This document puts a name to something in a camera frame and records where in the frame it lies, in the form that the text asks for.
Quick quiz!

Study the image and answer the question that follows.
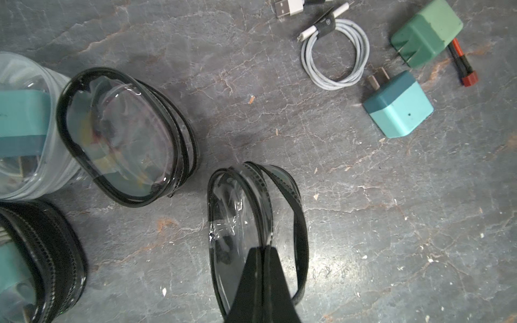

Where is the white cable coil far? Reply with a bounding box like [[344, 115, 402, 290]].
[[296, 1, 371, 92]]

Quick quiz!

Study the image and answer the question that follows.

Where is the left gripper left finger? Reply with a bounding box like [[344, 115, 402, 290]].
[[224, 248, 263, 323]]

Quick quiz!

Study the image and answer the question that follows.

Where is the white usb cable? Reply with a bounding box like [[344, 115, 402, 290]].
[[273, 0, 336, 20]]

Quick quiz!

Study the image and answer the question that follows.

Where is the red battery connector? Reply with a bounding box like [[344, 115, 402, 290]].
[[448, 38, 479, 87]]

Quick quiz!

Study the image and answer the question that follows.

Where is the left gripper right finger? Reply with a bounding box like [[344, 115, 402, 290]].
[[263, 246, 301, 323]]

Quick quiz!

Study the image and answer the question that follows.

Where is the green charger cube far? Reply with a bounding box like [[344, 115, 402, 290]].
[[390, 0, 463, 68]]

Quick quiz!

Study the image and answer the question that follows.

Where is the teal charger cube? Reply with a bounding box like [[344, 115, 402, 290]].
[[1, 242, 34, 312], [363, 68, 434, 139], [1, 90, 51, 157]]

